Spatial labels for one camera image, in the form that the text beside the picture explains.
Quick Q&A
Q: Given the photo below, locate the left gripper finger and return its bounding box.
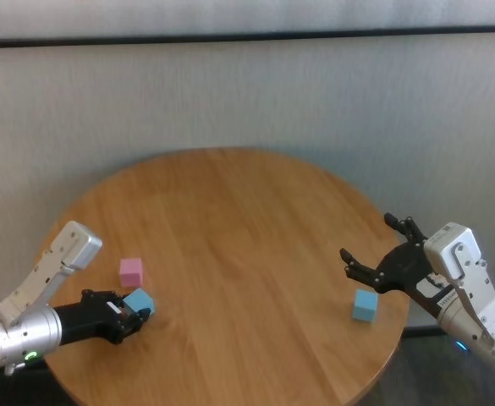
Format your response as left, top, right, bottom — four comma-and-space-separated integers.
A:
117, 308, 153, 344
81, 288, 130, 310

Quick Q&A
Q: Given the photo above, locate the blue foam cube block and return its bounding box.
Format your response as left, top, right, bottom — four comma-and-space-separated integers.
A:
352, 289, 379, 324
123, 288, 156, 317

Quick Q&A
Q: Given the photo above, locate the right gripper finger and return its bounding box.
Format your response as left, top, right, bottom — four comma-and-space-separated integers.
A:
338, 247, 382, 293
382, 212, 427, 250

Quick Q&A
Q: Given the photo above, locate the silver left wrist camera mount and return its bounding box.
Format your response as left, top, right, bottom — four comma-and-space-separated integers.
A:
0, 220, 103, 326

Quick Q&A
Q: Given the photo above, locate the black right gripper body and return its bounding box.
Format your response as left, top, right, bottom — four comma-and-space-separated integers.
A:
372, 242, 443, 318

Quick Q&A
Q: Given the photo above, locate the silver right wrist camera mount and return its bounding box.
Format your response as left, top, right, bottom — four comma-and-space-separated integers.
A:
423, 222, 495, 352

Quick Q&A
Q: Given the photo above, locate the pink foam cube block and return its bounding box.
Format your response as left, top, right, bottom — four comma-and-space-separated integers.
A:
118, 258, 145, 288

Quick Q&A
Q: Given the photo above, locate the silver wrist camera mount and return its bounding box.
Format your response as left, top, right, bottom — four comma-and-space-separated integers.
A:
423, 222, 495, 352
0, 220, 103, 326

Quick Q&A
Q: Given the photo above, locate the black wall rail strip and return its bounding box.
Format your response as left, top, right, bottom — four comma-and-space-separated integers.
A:
0, 25, 495, 51

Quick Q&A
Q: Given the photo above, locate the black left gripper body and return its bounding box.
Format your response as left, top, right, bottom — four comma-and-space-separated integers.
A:
54, 300, 124, 346

